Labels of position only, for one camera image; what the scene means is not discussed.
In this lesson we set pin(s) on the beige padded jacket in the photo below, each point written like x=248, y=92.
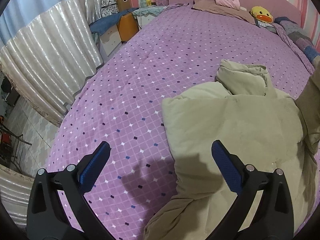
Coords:
x=260, y=124

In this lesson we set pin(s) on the brown pillow cover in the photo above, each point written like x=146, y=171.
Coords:
x=212, y=7

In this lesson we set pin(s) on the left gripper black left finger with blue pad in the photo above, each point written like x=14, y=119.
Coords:
x=57, y=206

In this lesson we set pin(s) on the patchwork blue grey blanket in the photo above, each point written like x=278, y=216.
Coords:
x=300, y=39

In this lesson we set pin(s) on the black metal floor rack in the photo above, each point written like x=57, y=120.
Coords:
x=8, y=154

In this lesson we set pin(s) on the blue cloth on cabinet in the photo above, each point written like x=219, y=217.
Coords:
x=102, y=25

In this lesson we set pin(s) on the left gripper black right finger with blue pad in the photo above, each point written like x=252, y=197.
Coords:
x=263, y=206

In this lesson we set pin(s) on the white bedside cabinet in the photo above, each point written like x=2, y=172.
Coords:
x=109, y=42

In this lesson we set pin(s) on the yellow duck plush toy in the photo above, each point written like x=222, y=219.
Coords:
x=261, y=14

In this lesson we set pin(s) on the purple diamond pattern bedspread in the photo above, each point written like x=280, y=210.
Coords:
x=121, y=105

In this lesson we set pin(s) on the patterned fabric storage box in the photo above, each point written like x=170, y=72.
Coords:
x=109, y=7

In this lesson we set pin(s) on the pink folded garment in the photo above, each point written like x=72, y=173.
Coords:
x=234, y=4

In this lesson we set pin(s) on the brown storage box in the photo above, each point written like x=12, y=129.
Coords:
x=123, y=5

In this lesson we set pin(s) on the silver white pleated curtain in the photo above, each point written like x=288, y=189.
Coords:
x=48, y=52

